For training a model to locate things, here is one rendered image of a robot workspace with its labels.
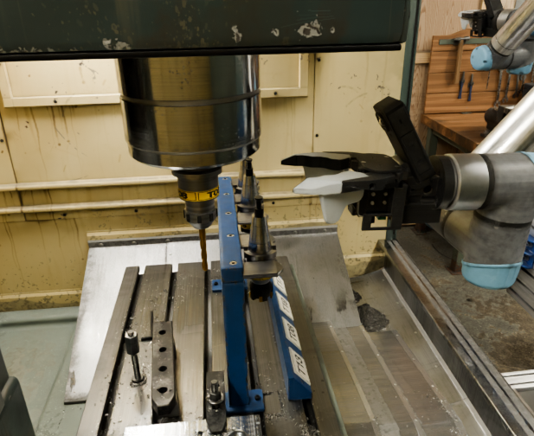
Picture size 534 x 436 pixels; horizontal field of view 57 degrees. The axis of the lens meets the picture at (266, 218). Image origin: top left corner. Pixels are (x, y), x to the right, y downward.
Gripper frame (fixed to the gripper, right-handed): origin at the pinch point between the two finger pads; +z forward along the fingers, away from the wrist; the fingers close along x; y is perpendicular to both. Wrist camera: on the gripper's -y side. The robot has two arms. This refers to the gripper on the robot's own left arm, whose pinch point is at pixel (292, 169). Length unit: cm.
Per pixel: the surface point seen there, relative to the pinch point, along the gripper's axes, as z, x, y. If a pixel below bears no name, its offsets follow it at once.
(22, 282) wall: 79, 101, 76
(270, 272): 0.5, 15.0, 23.8
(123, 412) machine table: 29, 17, 56
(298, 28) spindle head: 2.3, -12.5, -17.3
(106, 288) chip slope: 46, 84, 69
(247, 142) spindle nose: 6.2, -5.4, -5.1
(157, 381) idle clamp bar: 22, 18, 50
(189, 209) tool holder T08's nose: 12.9, -1.4, 4.5
